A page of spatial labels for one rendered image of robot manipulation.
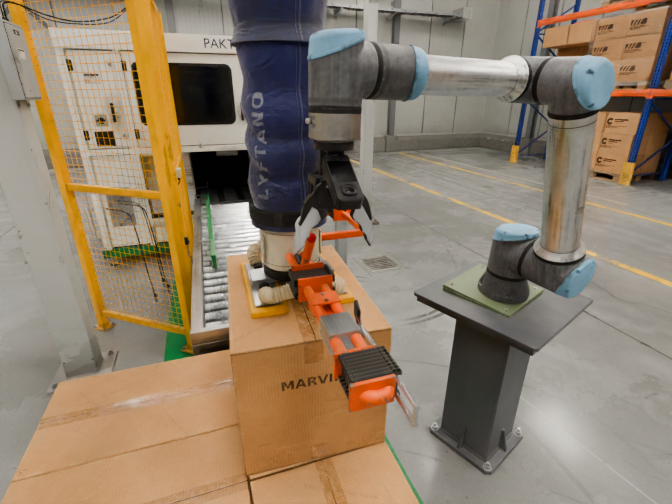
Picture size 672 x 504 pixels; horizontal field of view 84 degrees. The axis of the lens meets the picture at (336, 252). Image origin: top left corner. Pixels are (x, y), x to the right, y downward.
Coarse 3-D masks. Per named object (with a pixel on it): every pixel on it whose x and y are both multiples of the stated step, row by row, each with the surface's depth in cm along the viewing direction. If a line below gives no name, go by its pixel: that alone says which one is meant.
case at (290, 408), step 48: (240, 288) 115; (240, 336) 92; (288, 336) 92; (384, 336) 96; (240, 384) 89; (288, 384) 93; (336, 384) 97; (240, 432) 95; (288, 432) 99; (336, 432) 104; (384, 432) 109
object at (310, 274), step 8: (304, 264) 93; (312, 264) 93; (320, 264) 94; (296, 272) 91; (304, 272) 91; (312, 272) 91; (320, 272) 91; (328, 272) 91; (296, 280) 86; (304, 280) 85; (312, 280) 86; (320, 280) 87; (328, 280) 87; (296, 288) 88; (312, 288) 87; (296, 296) 87; (304, 296) 87
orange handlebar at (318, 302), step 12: (348, 216) 137; (324, 240) 120; (324, 288) 86; (312, 300) 79; (324, 300) 79; (336, 300) 79; (312, 312) 80; (324, 312) 76; (336, 312) 77; (360, 336) 68; (336, 348) 65; (360, 396) 55; (372, 396) 55; (384, 396) 55
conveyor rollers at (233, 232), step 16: (224, 208) 345; (240, 208) 342; (224, 224) 298; (240, 224) 301; (224, 240) 265; (240, 240) 268; (256, 240) 265; (208, 256) 238; (224, 256) 241; (208, 272) 222; (224, 272) 217; (208, 288) 199; (224, 288) 200; (208, 304) 183; (224, 304) 184; (208, 320) 174; (224, 320) 170
